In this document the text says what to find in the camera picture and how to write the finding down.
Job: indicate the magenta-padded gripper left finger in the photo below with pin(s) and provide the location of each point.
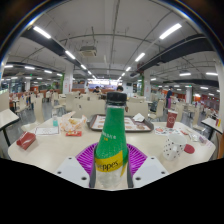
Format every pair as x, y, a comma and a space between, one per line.
71, 170

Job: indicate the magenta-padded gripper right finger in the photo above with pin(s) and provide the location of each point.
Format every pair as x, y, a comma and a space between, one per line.
150, 170

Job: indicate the green drink bottle black cap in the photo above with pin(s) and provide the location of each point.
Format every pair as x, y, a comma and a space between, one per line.
111, 133

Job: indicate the white polka dot mug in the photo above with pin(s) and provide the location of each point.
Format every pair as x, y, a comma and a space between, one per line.
174, 146

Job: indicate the small red sauce packet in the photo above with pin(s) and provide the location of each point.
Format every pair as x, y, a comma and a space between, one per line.
73, 133

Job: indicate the flat round red coaster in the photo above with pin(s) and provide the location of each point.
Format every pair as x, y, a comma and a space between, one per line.
190, 149

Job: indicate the dark food tray with paper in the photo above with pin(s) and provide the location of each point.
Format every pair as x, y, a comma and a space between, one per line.
138, 126

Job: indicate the white printed paper card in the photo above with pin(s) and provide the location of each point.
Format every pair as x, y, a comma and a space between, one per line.
46, 130

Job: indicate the crumpled food wrapper bag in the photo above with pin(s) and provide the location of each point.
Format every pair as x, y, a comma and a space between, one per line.
71, 123

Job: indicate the small clear sanitizer bottle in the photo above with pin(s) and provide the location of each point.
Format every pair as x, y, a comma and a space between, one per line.
55, 120

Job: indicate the white napkin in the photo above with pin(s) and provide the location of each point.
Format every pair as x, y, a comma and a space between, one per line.
138, 117

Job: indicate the red tissue packet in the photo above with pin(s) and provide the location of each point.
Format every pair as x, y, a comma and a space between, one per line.
26, 140

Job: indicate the red paper cup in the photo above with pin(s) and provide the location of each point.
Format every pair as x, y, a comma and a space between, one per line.
172, 119

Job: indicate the group of beige chairs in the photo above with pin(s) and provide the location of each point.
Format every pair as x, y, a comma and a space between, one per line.
159, 110

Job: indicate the beige chair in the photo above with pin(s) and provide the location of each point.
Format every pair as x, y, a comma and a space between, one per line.
37, 111
137, 109
90, 108

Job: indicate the white card with red text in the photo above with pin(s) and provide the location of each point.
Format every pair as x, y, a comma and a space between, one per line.
206, 141

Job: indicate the person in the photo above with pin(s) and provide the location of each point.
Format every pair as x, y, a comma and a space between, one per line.
169, 96
97, 89
120, 88

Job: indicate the beige side table with condiments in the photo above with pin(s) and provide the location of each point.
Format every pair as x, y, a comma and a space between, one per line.
211, 124

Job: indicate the beige side table black leg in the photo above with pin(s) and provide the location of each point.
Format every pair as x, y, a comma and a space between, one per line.
6, 118

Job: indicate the ceiling air conditioner unit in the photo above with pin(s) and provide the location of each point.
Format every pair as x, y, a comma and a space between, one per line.
88, 51

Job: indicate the group of ceiling lights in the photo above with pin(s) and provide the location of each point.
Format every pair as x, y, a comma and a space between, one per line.
170, 30

